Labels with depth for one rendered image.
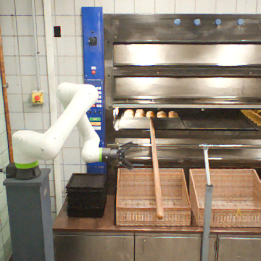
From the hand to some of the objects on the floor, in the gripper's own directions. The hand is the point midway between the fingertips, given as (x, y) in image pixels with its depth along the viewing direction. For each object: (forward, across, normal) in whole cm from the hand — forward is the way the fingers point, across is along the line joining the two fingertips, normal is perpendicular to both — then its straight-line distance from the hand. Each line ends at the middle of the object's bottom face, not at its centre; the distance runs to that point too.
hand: (141, 155), depth 227 cm
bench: (+56, +118, -38) cm, 136 cm away
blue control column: (-38, +117, -159) cm, 201 cm away
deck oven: (+59, +116, -161) cm, 207 cm away
